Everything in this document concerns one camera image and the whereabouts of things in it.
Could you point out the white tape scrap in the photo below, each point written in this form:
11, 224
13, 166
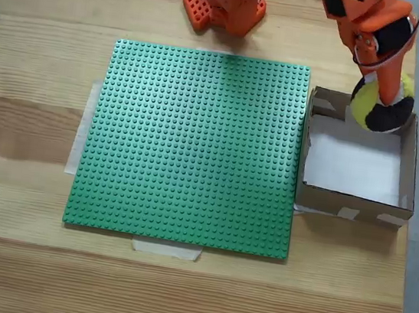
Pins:
300, 210

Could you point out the green studded baseplate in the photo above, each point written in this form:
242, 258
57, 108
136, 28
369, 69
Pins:
175, 152

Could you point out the black yellow white soft ball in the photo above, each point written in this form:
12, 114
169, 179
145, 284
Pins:
363, 103

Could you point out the open cardboard box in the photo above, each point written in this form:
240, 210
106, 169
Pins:
327, 203

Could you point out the wide masking tape strip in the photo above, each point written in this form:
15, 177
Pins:
75, 146

